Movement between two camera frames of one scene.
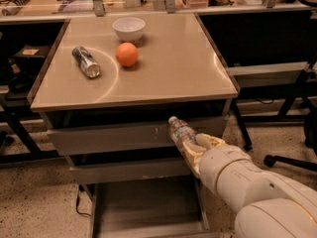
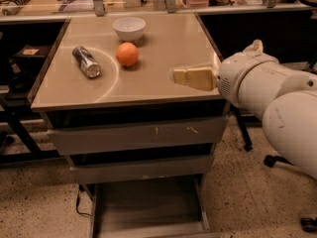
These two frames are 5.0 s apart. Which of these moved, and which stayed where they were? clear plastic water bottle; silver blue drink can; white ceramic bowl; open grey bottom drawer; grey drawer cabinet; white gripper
Moved: clear plastic water bottle; white gripper
Stayed: white ceramic bowl; grey drawer cabinet; open grey bottom drawer; silver blue drink can
